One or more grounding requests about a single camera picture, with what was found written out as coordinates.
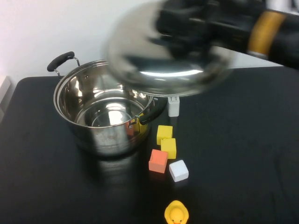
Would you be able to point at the white charger plug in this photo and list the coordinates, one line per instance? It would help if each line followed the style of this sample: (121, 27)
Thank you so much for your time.
(173, 107)

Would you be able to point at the yellow foam cube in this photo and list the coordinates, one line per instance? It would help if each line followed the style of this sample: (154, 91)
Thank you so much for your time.
(164, 133)
(168, 148)

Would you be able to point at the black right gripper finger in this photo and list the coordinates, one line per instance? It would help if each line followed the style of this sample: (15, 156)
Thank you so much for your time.
(180, 14)
(184, 44)

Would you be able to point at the orange foam cube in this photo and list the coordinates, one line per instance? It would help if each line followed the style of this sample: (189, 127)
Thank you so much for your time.
(157, 162)

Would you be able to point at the yellow rubber duck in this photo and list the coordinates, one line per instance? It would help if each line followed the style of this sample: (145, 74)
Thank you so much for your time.
(176, 212)

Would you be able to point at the grey metal frame edge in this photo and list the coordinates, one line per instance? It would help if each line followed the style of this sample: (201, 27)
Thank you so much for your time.
(3, 98)

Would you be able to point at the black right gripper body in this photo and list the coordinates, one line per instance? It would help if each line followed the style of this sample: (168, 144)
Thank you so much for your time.
(229, 21)

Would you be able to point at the stainless steel lid black knob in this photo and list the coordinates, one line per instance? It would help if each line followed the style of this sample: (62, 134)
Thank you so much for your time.
(163, 79)

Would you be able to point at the white foam cube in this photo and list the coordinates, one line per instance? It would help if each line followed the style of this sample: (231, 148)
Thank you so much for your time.
(178, 171)

